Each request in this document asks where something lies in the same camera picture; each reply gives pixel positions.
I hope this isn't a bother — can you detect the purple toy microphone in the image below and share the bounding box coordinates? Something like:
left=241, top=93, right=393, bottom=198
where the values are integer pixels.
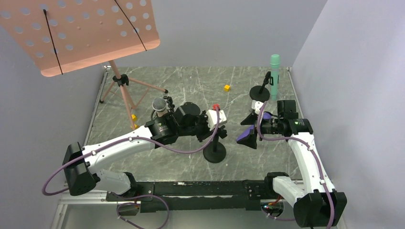
left=236, top=111, right=258, bottom=148

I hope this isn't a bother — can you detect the black round-base clip mic stand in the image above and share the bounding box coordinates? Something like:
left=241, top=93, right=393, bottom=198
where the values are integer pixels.
left=203, top=125, right=227, bottom=163

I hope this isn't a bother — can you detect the black shock mount tripod stand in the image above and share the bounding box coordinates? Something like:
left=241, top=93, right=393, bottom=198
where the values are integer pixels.
left=150, top=96, right=175, bottom=120

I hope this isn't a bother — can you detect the glitter silver toy microphone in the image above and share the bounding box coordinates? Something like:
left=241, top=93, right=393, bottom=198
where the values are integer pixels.
left=152, top=97, right=168, bottom=117

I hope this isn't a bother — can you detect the teal toy microphone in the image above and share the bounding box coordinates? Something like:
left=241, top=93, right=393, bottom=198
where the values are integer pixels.
left=270, top=54, right=280, bottom=100

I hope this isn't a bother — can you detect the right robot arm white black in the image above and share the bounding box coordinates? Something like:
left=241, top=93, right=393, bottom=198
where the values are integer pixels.
left=236, top=100, right=347, bottom=229

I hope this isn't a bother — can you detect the yellow cube near music stand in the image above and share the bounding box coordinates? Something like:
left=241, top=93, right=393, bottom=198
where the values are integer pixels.
left=131, top=114, right=137, bottom=122

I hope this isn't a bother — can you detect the pink perforated music stand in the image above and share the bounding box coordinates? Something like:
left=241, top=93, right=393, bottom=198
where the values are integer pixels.
left=0, top=0, right=160, bottom=116

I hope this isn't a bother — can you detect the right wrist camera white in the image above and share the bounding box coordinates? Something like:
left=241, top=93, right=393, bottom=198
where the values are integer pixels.
left=251, top=100, right=264, bottom=115

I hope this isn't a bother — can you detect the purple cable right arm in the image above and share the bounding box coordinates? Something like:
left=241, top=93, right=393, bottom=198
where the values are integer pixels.
left=256, top=101, right=336, bottom=229

